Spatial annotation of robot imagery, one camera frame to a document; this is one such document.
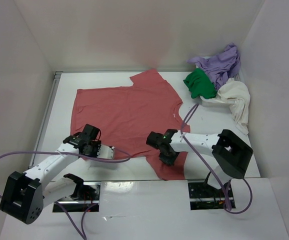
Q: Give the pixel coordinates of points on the purple t shirt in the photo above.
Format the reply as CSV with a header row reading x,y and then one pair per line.
x,y
220,67

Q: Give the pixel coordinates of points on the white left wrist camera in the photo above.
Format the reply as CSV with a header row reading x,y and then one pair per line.
x,y
106,152

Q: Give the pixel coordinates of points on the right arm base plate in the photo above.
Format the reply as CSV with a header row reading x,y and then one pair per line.
x,y
204,197

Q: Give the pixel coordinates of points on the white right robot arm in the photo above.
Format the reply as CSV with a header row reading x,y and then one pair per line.
x,y
231,153

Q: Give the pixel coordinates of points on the green t shirt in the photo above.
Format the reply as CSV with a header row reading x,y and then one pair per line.
x,y
199,85

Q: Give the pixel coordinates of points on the white plastic basket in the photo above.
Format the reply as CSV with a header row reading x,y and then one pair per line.
x,y
214,101

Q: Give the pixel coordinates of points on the cream white t shirt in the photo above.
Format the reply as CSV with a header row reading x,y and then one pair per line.
x,y
236,95

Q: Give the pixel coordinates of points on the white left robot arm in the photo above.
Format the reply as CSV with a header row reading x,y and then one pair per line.
x,y
26,194

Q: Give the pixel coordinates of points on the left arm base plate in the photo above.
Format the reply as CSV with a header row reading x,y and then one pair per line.
x,y
90,195

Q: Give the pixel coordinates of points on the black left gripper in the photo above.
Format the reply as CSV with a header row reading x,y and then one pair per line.
x,y
97,144

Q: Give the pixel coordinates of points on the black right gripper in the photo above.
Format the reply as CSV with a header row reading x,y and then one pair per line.
x,y
169,161

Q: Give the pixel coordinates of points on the red t shirt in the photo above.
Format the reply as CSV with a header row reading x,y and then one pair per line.
x,y
126,116

